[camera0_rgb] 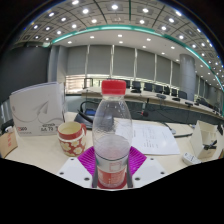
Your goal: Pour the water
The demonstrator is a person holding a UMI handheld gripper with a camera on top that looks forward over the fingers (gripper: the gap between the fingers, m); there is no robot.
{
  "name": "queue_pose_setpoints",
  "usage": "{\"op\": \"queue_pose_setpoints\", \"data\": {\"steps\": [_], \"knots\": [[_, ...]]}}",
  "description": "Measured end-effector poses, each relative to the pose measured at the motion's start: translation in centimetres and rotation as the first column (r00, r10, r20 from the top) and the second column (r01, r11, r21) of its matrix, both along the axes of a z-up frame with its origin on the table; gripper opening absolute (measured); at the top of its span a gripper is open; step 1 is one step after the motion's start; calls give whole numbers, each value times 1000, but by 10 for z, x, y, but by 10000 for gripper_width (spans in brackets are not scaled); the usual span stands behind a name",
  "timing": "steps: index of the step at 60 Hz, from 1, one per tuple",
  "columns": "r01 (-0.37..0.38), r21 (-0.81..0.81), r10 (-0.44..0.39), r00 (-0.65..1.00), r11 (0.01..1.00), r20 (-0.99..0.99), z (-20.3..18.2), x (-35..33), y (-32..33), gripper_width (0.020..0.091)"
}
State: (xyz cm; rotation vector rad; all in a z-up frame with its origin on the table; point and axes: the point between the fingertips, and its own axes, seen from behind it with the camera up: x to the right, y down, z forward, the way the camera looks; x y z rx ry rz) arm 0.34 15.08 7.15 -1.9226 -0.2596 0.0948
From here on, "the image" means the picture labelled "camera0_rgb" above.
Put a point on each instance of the round ceiling lights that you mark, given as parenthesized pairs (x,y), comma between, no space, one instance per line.
(114,6)

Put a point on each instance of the small black device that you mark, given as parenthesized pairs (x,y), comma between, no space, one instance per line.
(6,124)

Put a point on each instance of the clear red-capped water bottle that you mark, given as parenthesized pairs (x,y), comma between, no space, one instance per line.
(111,133)

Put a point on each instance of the black desk microphones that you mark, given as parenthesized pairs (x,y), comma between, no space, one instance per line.
(161,96)

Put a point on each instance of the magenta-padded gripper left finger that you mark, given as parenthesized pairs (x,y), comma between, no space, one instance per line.
(76,170)

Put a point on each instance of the printed white paper sheet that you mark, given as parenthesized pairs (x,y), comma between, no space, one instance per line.
(156,138)

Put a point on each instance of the red floral ceramic mug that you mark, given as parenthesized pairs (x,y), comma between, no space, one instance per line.
(71,143)

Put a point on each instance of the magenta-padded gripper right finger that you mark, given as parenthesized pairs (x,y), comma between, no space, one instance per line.
(146,170)

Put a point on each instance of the row of black office chairs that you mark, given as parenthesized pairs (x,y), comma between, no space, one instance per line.
(146,86)

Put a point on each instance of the white remote control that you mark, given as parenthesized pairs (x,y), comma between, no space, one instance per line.
(191,158)

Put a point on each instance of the flat brown cardboard piece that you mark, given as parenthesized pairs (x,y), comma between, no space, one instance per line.
(7,145)

